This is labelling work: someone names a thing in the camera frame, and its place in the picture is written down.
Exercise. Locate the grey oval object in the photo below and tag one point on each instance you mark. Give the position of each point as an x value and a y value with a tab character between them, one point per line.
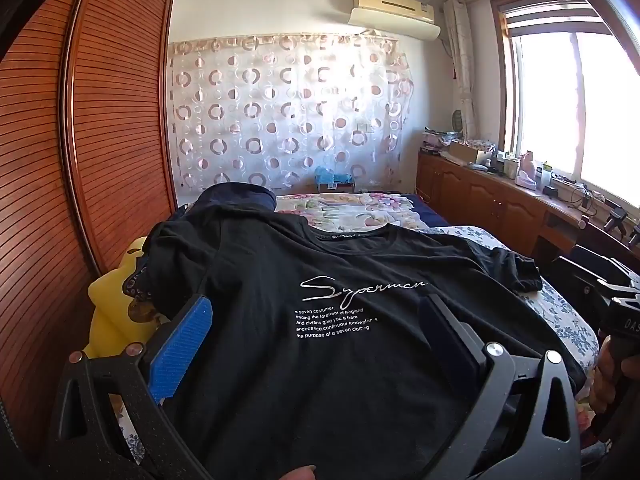
457	121

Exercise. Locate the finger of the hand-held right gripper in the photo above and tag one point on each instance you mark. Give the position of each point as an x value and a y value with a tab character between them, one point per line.
575	272

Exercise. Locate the circle patterned sheer curtain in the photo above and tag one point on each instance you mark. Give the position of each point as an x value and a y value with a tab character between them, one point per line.
290	110

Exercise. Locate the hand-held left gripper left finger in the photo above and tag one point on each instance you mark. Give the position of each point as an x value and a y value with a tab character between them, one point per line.
181	347

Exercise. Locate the yellow plush toy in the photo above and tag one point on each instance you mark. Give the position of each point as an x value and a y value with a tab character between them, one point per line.
107	305

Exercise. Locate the person's left hand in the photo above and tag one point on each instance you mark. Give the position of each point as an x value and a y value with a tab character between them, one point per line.
300	474

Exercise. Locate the wooden cabinet counter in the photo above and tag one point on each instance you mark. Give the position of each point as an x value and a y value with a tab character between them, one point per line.
480	200

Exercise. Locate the cardboard box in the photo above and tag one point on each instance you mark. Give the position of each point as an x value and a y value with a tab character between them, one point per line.
465	152

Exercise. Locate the grey roller blind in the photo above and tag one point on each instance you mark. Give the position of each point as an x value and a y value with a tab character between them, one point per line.
545	17

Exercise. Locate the pale window drape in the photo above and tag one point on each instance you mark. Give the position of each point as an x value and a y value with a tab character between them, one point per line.
462	70

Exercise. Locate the dark wooden chair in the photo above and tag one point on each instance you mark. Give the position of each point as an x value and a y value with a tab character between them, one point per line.
605	242

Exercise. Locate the white jar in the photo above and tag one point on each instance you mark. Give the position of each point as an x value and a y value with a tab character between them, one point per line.
510	166

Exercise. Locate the pile of papers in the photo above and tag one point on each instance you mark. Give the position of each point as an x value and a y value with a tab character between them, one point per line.
435	141

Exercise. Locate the small black device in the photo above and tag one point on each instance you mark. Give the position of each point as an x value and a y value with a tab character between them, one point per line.
550	191

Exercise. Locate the wooden slatted wardrobe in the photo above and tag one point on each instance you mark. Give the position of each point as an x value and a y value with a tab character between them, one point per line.
100	135

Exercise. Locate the green capped bottle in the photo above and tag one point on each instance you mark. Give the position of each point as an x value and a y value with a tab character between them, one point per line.
544	175

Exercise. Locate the wooden framed window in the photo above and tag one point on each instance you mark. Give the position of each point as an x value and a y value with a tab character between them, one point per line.
600	110

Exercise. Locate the black printed t-shirt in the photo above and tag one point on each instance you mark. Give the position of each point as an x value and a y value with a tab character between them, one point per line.
325	385

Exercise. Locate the white air conditioner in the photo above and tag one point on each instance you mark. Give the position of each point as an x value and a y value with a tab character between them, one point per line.
395	12

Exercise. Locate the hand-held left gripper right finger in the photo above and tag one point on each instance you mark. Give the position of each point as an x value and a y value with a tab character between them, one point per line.
450	337

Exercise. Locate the black mini tripod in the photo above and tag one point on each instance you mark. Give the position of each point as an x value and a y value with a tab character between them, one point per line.
616	217

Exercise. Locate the pink figurine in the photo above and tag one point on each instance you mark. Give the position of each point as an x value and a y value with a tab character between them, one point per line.
526	172

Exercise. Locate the floral blanket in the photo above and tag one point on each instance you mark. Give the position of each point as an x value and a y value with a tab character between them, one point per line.
350	210

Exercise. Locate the blue plastic bag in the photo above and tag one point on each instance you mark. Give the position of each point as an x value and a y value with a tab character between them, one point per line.
332	179

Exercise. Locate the navy folded garment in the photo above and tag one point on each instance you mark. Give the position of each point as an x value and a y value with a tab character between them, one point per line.
235	197

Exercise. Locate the person's right hand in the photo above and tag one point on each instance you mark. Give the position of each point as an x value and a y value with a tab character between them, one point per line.
602	385

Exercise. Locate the navy blanket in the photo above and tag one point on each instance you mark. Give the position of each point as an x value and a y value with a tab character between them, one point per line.
425	210

